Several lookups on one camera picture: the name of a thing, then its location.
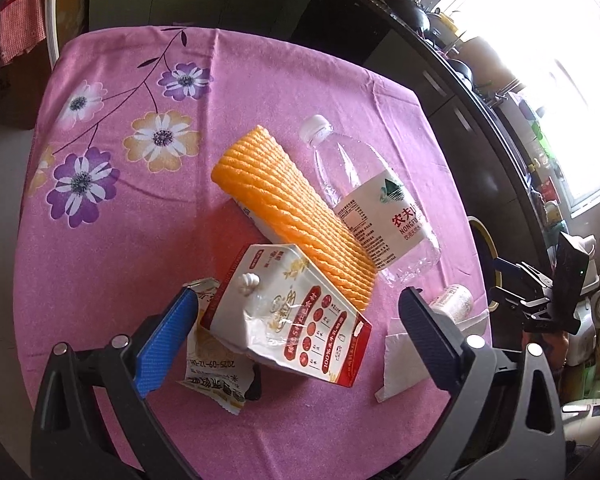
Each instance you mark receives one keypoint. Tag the white red milk carton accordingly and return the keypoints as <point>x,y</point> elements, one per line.
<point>290,320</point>

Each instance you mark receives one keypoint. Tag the white yellow snack wrapper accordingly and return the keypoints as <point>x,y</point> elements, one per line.
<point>215,377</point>

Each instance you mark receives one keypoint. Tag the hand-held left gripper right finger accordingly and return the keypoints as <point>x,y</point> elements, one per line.
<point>430,340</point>

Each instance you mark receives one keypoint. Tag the clear plastic water bottle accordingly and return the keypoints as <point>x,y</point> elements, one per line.
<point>370,200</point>

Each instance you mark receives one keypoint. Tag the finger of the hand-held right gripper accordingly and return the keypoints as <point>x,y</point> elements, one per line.
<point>510,297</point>
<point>510,266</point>

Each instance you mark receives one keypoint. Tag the orange foam fruit net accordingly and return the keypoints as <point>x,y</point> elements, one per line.
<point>290,200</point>

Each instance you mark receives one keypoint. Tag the yellow-rimmed dark trash bin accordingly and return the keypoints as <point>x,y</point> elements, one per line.
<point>487,245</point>

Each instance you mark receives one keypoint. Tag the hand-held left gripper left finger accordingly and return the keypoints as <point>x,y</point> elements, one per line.
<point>162,345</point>

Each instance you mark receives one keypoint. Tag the pink floral tablecloth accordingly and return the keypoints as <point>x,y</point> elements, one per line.
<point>130,240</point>

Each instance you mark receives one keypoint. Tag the large black wok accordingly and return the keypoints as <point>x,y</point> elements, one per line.
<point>412,15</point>

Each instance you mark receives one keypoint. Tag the white paper tissue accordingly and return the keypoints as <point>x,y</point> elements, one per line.
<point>395,360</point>

